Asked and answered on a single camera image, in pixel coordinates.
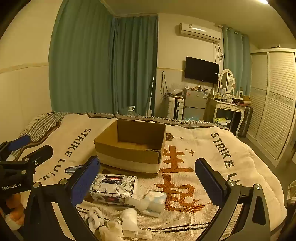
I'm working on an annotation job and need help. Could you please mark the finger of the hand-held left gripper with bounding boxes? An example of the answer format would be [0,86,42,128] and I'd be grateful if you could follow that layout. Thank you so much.
[0,135,33,161]
[22,145,54,167]

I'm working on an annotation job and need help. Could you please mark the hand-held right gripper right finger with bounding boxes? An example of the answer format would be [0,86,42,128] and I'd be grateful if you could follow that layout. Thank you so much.
[195,158,271,241]

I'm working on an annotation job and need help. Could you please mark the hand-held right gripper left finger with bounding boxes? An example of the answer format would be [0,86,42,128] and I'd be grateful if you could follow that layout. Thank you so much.
[23,156,101,241]

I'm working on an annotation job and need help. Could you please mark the floral tissue pack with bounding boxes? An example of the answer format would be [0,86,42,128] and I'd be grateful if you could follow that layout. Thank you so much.
[89,173,139,205]

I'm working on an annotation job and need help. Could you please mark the white knot plush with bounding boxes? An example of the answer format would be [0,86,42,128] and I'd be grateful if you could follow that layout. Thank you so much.
[84,207,105,234]

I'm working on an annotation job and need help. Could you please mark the cardboard box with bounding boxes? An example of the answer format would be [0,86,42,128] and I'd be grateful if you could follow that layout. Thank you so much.
[94,119,167,179]

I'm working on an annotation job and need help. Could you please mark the blue white tissue pack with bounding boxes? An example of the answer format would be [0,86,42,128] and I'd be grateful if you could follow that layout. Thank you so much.
[142,190,167,217]

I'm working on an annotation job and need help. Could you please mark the white cloth bundle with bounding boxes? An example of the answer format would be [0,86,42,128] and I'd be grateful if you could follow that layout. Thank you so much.
[120,208,139,230]

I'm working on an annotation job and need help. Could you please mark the person's left hand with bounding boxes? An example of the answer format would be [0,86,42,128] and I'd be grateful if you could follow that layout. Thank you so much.
[6,193,25,225]

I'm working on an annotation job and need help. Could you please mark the checkered cloth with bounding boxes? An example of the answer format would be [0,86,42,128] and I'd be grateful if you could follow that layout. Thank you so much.
[20,112,70,142]

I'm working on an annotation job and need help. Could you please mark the printed cream blanket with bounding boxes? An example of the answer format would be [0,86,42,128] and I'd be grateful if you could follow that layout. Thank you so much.
[0,112,287,241]

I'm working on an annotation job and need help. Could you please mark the yellow bag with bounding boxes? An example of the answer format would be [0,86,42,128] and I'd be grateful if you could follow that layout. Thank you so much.
[214,117,232,126]

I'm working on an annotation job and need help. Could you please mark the dark suitcase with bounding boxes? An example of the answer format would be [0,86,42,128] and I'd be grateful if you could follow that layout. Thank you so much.
[236,106,253,138]

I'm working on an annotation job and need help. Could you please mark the white dressing table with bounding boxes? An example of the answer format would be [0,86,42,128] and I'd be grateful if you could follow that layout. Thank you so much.
[209,95,248,137]

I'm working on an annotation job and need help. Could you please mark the grey small fridge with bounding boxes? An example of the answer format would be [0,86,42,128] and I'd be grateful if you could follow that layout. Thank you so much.
[183,89,208,121]

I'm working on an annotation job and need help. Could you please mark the white suitcase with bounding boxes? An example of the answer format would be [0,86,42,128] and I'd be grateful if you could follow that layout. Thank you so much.
[167,96,184,120]

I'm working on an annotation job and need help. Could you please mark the clear plastic bag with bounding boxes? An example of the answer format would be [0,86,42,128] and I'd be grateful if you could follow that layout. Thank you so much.
[168,83,185,96]

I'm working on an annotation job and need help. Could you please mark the white louvred wardrobe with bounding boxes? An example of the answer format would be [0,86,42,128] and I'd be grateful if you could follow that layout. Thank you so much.
[246,48,296,167]

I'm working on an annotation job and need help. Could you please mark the wide green curtain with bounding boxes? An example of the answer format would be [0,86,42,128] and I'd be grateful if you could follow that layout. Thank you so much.
[50,0,116,114]

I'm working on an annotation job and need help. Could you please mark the white mop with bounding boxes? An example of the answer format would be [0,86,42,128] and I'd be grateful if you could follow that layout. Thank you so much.
[146,74,155,116]

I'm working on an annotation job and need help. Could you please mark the oval white mirror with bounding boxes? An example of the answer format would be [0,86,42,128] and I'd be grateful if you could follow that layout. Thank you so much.
[218,69,235,94]

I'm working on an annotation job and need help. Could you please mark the green corner curtain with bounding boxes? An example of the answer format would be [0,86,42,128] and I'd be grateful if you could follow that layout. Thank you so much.
[111,15,160,115]

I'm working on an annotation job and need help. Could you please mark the narrow green curtain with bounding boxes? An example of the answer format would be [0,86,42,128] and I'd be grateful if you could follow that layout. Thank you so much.
[222,24,252,93]

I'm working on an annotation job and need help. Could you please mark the white air conditioner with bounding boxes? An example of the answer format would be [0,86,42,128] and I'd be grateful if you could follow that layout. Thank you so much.
[178,22,222,43]

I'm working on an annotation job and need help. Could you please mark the black wall cable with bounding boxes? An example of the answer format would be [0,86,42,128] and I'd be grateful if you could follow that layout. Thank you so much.
[161,71,170,98]

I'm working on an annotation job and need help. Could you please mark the black wall television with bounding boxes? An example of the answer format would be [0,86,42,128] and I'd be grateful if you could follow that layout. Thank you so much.
[184,56,220,84]

